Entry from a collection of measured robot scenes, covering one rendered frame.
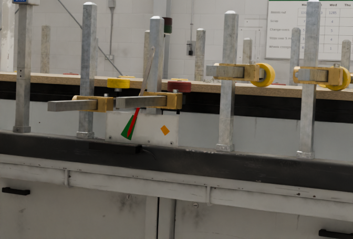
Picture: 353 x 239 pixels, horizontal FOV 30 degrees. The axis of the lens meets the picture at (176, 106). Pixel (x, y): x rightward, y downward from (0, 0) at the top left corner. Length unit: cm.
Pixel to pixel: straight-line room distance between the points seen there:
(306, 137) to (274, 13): 749
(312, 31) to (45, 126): 113
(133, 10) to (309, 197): 841
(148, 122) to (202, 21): 768
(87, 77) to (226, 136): 52
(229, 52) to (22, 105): 78
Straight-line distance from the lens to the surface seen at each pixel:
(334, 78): 193
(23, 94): 237
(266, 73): 221
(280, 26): 937
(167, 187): 214
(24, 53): 237
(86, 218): 257
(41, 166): 236
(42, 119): 259
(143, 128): 212
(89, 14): 223
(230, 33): 202
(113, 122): 217
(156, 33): 211
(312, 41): 195
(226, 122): 202
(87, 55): 222
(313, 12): 196
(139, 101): 191
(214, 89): 225
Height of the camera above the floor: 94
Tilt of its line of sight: 3 degrees down
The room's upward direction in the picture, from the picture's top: 3 degrees clockwise
